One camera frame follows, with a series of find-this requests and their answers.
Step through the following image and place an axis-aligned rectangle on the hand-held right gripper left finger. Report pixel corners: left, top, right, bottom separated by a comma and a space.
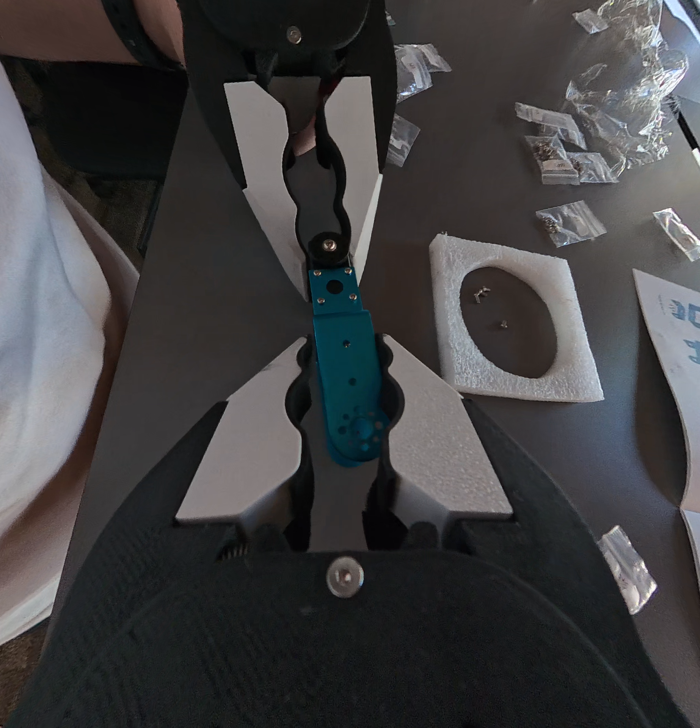
174, 336, 318, 551

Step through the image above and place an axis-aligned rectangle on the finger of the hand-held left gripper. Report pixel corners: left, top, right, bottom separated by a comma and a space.
319, 73, 386, 275
223, 78, 315, 303

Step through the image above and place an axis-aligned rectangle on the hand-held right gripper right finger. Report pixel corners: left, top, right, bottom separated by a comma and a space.
364, 333, 513, 549

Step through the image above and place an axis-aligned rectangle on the blue bracket with black servo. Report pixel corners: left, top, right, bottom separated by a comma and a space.
306, 230, 395, 471

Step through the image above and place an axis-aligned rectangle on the clear bag of large screws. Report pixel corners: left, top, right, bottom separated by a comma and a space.
599, 525, 659, 616

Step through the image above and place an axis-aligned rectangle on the person's left forearm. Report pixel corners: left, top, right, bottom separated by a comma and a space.
131, 0, 187, 64

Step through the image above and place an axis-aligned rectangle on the dark grey desk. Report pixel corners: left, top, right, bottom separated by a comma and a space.
46, 0, 700, 728

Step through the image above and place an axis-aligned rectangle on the person's white shirt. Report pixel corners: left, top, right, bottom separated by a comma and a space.
0, 34, 141, 653

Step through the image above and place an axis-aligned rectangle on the illustrated instruction booklet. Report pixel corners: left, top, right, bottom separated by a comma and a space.
633, 267, 700, 575

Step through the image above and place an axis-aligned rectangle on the large crumpled clear plastic bag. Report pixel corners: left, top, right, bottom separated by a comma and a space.
565, 0, 690, 167

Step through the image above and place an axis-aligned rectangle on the white foam frame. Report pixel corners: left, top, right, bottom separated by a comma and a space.
428, 231, 606, 404

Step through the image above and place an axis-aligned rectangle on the black wrist strap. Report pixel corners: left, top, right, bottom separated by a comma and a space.
101, 0, 187, 70

